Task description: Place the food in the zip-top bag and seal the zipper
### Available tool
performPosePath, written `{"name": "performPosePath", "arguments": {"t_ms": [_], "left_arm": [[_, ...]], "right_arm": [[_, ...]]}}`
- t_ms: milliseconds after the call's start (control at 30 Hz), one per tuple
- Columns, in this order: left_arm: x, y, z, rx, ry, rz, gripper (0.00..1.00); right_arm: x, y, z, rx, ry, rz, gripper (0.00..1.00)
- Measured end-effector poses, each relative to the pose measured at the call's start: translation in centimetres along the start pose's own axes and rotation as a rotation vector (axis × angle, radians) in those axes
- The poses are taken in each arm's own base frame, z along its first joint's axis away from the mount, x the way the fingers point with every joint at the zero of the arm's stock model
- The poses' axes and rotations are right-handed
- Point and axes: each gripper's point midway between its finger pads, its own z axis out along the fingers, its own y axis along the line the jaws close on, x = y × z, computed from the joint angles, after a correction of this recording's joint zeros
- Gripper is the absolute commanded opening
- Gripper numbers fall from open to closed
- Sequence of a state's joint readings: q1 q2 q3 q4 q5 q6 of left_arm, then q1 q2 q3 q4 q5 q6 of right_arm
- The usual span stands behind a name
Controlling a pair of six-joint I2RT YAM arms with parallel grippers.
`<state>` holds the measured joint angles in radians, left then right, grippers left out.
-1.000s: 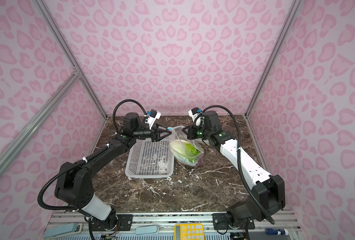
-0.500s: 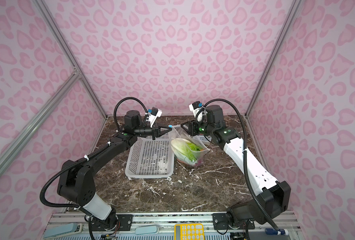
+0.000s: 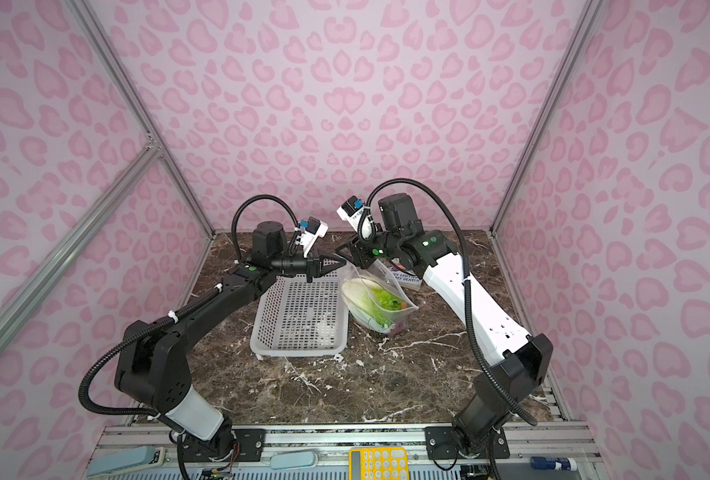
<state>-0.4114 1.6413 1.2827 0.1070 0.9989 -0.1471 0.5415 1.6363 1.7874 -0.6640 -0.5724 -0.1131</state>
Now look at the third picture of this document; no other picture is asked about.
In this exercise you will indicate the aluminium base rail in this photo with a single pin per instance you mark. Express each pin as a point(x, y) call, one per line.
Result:
point(519, 442)

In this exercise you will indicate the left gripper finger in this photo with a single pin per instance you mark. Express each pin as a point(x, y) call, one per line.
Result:
point(330, 270)
point(331, 258)

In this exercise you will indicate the grey remote left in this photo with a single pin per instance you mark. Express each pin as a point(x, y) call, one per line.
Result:
point(126, 461)

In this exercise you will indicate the clear zip top bag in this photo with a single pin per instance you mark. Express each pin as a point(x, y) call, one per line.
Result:
point(378, 272)

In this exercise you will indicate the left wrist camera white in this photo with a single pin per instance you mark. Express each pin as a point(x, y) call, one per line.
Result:
point(310, 231)

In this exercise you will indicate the yellow calculator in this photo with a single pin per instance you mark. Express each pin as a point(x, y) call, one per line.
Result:
point(378, 463)

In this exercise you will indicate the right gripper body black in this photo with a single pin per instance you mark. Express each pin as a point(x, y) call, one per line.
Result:
point(369, 251)

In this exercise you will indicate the Treehouse paperback book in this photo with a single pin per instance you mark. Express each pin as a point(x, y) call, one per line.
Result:
point(406, 279)

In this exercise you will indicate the white perforated plastic basket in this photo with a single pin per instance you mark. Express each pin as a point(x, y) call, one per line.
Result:
point(297, 319)

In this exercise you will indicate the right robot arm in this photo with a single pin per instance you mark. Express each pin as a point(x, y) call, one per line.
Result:
point(514, 362)

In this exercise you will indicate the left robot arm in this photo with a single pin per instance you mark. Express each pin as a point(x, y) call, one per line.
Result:
point(153, 368)

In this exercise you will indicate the green white toy cabbage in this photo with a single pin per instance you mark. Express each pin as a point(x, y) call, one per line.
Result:
point(374, 306)

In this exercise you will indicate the aluminium frame strut left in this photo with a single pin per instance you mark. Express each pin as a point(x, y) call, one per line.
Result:
point(49, 273)

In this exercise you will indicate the blue white marker pen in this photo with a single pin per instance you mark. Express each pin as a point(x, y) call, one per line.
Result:
point(553, 463)

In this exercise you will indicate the light blue oval case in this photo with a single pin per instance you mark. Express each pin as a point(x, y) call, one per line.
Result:
point(294, 460)

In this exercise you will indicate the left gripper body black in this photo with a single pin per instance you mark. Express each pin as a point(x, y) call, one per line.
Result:
point(308, 267)

